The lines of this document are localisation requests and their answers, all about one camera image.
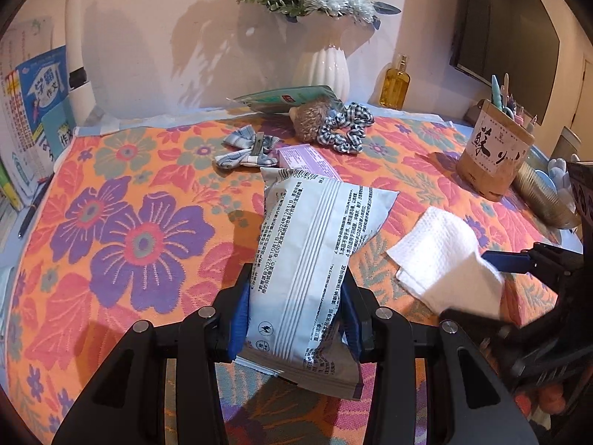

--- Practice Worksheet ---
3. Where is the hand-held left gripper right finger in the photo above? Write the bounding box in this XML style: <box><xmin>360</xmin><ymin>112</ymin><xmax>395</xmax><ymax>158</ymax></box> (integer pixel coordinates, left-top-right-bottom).
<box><xmin>338</xmin><ymin>283</ymin><xmax>540</xmax><ymax>445</ymax></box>

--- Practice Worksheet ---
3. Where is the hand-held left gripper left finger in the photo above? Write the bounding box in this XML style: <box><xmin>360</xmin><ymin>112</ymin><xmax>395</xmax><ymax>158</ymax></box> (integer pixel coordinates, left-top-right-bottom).
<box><xmin>51</xmin><ymin>263</ymin><xmax>253</xmax><ymax>445</ymax></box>

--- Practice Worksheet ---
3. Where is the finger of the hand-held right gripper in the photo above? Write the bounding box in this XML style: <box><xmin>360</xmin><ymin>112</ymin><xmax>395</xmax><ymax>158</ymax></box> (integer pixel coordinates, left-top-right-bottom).
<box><xmin>439</xmin><ymin>306</ymin><xmax>561</xmax><ymax>362</ymax></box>
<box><xmin>481</xmin><ymin>241</ymin><xmax>587</xmax><ymax>284</ymax></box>

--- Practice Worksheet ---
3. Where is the white towel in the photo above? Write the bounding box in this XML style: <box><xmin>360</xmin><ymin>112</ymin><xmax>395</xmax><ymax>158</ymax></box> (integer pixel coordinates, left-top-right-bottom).
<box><xmin>387</xmin><ymin>206</ymin><xmax>506</xmax><ymax>320</ymax></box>

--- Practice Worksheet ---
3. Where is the gold ribbed basket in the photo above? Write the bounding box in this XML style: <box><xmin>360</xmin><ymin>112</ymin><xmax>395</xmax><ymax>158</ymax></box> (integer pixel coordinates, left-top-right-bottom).
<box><xmin>512</xmin><ymin>162</ymin><xmax>582</xmax><ymax>229</ymax></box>

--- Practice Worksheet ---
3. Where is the white printed packet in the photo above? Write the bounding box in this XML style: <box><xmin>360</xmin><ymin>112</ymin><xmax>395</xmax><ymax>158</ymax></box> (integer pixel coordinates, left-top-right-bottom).
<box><xmin>234</xmin><ymin>166</ymin><xmax>399</xmax><ymax>402</ymax></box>

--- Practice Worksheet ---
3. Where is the green packet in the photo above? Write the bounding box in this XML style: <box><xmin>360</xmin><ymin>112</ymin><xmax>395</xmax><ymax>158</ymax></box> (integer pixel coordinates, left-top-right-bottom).
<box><xmin>233</xmin><ymin>85</ymin><xmax>341</xmax><ymax>114</ymax></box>

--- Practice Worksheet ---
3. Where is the bamboo pen holder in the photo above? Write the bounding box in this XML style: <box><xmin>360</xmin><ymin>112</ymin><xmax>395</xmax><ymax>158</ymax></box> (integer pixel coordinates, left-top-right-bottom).
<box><xmin>456</xmin><ymin>99</ymin><xmax>534</xmax><ymax>202</ymax></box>

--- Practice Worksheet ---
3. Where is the orange floral table cloth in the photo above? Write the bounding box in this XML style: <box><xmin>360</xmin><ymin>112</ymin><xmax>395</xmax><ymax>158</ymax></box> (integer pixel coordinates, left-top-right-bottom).
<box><xmin>0</xmin><ymin>113</ymin><xmax>584</xmax><ymax>445</ymax></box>

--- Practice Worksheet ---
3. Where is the plaid bow hair clip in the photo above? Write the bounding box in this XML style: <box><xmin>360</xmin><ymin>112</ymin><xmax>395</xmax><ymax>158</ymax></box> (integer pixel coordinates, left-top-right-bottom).
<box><xmin>213</xmin><ymin>131</ymin><xmax>281</xmax><ymax>170</ymax></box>

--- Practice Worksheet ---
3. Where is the purple packet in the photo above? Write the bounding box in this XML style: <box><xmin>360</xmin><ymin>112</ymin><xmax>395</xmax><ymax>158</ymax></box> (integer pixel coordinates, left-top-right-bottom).
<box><xmin>271</xmin><ymin>144</ymin><xmax>341</xmax><ymax>181</ymax></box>

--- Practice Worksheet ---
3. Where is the bunch of pens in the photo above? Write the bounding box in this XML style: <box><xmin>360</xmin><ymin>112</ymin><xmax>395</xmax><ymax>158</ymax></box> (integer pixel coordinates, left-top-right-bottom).
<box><xmin>491</xmin><ymin>73</ymin><xmax>538</xmax><ymax>133</ymax></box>

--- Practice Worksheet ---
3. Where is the checkered scrunchie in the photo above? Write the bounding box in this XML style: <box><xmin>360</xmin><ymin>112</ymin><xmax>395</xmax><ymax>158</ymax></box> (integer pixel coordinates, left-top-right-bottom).
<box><xmin>317</xmin><ymin>102</ymin><xmax>375</xmax><ymax>155</ymax></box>

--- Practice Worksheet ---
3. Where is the brown hedgehog plush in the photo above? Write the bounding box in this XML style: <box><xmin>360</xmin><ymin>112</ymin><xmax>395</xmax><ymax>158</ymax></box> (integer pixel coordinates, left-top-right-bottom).
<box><xmin>289</xmin><ymin>94</ymin><xmax>346</xmax><ymax>144</ymax></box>

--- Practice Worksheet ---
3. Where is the yellow oil bottle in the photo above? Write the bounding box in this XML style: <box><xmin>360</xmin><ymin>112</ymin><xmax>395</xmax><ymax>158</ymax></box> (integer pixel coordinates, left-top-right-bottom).
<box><xmin>380</xmin><ymin>54</ymin><xmax>411</xmax><ymax>111</ymax></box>

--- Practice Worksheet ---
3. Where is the black pen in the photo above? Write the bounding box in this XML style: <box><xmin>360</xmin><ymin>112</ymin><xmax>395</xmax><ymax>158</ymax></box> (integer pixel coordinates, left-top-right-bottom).
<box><xmin>17</xmin><ymin>174</ymin><xmax>55</xmax><ymax>239</ymax></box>

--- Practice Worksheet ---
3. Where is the black monitor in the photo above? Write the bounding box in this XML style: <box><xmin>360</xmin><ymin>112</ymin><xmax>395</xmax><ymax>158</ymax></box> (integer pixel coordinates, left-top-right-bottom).
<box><xmin>448</xmin><ymin>0</ymin><xmax>561</xmax><ymax>105</ymax></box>

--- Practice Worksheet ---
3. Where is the white ribbed vase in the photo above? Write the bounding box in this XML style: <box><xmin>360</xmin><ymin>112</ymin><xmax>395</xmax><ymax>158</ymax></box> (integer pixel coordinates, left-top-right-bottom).
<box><xmin>292</xmin><ymin>16</ymin><xmax>371</xmax><ymax>103</ymax></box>

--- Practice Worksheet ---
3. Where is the row of upright books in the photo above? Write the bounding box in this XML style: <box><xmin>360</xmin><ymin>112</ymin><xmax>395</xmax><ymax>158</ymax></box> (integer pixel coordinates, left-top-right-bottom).
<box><xmin>0</xmin><ymin>17</ymin><xmax>77</xmax><ymax>214</ymax></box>

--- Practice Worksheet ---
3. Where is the white desk lamp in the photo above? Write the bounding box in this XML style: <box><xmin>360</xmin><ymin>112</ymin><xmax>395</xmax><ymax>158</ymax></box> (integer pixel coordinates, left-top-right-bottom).
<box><xmin>65</xmin><ymin>0</ymin><xmax>96</xmax><ymax>128</ymax></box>

